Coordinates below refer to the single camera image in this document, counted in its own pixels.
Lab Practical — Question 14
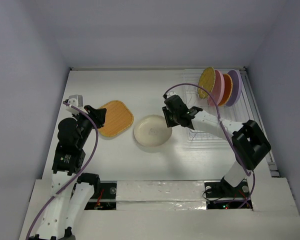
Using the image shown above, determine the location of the square woven bamboo plate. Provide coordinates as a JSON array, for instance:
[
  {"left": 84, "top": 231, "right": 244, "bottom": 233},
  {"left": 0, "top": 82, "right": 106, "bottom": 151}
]
[{"left": 98, "top": 100, "right": 134, "bottom": 138}]

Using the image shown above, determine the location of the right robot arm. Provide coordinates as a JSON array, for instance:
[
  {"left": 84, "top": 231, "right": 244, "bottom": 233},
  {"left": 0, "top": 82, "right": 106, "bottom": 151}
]
[{"left": 162, "top": 94, "right": 271, "bottom": 199}]

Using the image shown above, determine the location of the purple round plate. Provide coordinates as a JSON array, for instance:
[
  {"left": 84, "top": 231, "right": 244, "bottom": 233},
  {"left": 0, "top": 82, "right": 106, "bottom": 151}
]
[{"left": 226, "top": 69, "right": 243, "bottom": 107}]

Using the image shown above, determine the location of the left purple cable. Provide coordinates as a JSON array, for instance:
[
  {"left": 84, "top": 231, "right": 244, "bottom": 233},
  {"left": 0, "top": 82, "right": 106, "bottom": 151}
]
[{"left": 24, "top": 101, "right": 100, "bottom": 240}]

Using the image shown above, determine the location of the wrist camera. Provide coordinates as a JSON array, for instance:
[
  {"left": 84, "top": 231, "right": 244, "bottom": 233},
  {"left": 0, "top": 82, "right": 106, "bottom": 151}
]
[
  {"left": 163, "top": 91, "right": 177, "bottom": 100},
  {"left": 63, "top": 94, "right": 84, "bottom": 114}
]

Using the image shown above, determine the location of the red wire left base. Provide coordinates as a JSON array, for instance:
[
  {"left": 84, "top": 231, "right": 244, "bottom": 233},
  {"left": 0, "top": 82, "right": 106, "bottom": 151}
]
[{"left": 94, "top": 188, "right": 106, "bottom": 208}]

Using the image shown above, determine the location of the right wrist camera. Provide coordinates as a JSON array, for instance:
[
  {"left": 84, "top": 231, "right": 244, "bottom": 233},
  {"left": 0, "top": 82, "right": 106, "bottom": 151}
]
[{"left": 163, "top": 91, "right": 177, "bottom": 100}]

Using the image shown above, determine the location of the orange woven round plate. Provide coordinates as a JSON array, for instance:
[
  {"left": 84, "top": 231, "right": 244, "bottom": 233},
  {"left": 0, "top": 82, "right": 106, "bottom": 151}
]
[{"left": 218, "top": 73, "right": 233, "bottom": 106}]

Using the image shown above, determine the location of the cream round plate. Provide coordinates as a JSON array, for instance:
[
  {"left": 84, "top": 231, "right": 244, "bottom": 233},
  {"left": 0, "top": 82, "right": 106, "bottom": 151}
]
[{"left": 133, "top": 114, "right": 173, "bottom": 147}]

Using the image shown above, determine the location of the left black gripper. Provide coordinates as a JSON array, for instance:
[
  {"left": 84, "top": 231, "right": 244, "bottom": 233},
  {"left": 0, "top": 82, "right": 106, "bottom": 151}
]
[{"left": 72, "top": 104, "right": 106, "bottom": 147}]

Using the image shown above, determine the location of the white wire dish rack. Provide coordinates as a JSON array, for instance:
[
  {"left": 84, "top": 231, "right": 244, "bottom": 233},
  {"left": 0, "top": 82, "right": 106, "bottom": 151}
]
[{"left": 181, "top": 67, "right": 256, "bottom": 143}]

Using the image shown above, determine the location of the black cable at base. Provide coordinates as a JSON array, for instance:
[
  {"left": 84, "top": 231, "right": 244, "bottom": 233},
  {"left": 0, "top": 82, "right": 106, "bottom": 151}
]
[{"left": 201, "top": 186, "right": 252, "bottom": 203}]

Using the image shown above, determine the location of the green-rimmed woven plate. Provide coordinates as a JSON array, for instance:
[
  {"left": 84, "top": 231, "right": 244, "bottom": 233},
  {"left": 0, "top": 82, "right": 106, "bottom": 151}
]
[{"left": 197, "top": 67, "right": 216, "bottom": 99}]

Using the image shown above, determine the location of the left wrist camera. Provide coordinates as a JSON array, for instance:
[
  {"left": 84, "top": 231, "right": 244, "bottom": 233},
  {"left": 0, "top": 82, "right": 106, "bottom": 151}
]
[{"left": 63, "top": 94, "right": 84, "bottom": 114}]

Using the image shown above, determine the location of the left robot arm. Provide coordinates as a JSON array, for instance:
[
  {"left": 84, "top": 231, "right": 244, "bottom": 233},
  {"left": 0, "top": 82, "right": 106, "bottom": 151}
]
[{"left": 25, "top": 102, "right": 107, "bottom": 240}]

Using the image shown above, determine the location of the foil-wrapped front bar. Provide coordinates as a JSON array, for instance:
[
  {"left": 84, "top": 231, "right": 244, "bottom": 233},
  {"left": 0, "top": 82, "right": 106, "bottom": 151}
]
[{"left": 115, "top": 180, "right": 207, "bottom": 211}]

